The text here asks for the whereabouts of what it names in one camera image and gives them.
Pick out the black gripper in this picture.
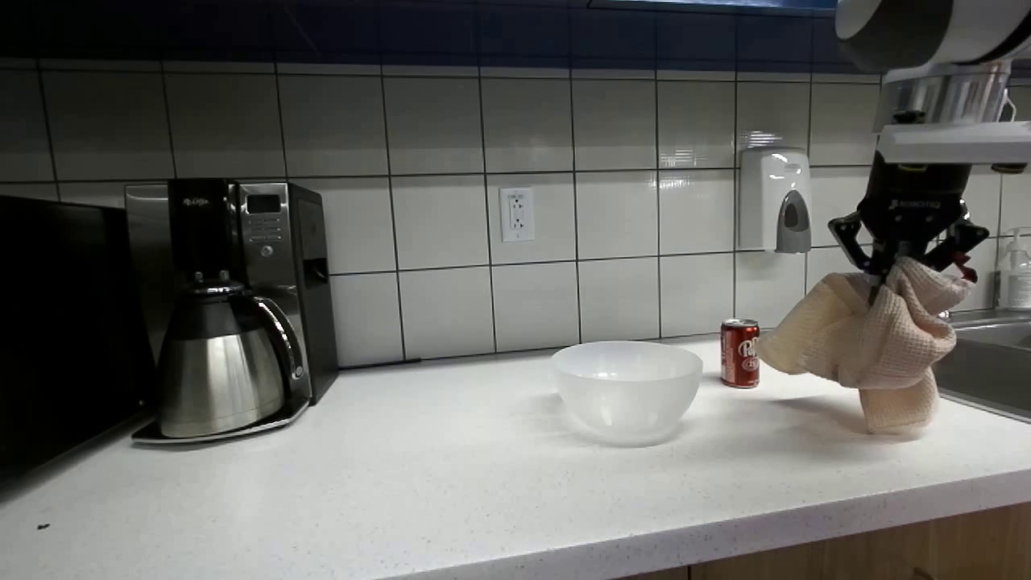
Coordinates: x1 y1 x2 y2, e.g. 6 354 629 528
825 153 993 292

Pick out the beige cloth towel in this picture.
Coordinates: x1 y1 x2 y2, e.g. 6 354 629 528
757 254 976 437

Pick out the white translucent plastic bowl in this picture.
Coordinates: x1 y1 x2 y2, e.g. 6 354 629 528
547 339 705 448

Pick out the clear soap pump bottle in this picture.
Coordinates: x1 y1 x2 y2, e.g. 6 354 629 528
993 229 1031 315

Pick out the stainless steel sink basin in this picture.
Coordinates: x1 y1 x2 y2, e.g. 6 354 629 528
931 313 1031 418

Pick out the red soda can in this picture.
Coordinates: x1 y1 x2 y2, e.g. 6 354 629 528
718 315 765 389

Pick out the wooden base cabinet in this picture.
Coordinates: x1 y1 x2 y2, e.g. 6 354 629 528
632 503 1031 580

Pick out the black steel coffee maker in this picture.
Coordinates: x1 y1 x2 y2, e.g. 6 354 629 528
123 179 341 445

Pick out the stainless steel coffee carafe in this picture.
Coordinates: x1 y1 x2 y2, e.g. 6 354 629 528
154 281 317 441

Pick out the black microwave oven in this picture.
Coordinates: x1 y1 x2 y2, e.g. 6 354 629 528
0 195 154 480

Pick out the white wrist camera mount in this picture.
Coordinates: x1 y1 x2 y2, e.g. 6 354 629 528
878 115 1031 174

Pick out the white wall soap dispenser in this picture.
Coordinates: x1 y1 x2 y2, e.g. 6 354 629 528
734 130 818 259

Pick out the white wall power outlet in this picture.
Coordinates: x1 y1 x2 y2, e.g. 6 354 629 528
500 183 538 246

